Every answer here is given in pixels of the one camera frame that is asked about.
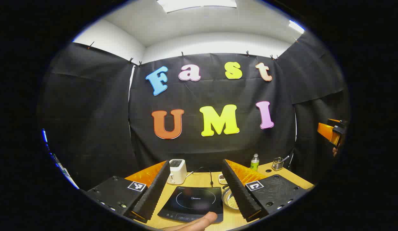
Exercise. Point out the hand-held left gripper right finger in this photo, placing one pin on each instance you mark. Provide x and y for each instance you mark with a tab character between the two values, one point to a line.
239	192

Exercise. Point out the stainless steel pot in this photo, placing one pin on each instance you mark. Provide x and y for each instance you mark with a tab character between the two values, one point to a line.
227	197

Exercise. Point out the white divided bean dish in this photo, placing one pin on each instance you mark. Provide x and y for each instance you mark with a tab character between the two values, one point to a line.
222	178

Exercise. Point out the green label drink bottle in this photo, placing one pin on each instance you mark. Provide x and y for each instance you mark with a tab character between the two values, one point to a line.
254	164

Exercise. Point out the black induction cooktop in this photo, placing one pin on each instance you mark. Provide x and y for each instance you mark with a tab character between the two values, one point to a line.
192	199

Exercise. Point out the white toaster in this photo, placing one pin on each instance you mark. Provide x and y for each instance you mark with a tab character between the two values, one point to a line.
177	171

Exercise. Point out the pile of soybeans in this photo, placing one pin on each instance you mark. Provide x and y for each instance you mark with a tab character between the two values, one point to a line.
231	202

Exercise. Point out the metal spoon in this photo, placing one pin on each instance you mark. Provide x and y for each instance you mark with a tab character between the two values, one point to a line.
284	158

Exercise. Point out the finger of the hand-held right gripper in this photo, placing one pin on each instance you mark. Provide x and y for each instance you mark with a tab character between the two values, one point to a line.
327	131

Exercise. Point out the small ceiling light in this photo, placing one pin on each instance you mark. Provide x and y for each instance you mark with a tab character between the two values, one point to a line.
296	26

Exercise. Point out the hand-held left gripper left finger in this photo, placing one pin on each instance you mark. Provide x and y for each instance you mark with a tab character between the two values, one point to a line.
152	195

